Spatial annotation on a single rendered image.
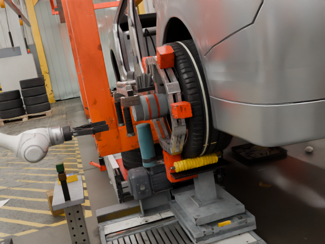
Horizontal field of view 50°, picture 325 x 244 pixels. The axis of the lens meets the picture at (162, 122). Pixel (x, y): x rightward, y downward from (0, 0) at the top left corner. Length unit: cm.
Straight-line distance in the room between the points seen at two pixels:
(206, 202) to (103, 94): 95
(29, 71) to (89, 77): 1056
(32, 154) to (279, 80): 100
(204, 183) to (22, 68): 1120
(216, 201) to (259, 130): 94
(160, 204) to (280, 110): 153
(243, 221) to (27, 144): 121
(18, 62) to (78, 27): 1060
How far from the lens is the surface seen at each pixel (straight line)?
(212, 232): 200
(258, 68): 121
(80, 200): 196
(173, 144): 183
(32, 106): 1018
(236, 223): 204
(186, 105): 164
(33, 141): 155
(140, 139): 207
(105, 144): 239
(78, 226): 223
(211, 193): 214
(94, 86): 234
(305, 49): 113
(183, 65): 173
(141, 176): 227
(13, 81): 1292
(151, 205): 253
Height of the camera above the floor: 112
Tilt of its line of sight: 11 degrees down
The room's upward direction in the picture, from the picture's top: 10 degrees counter-clockwise
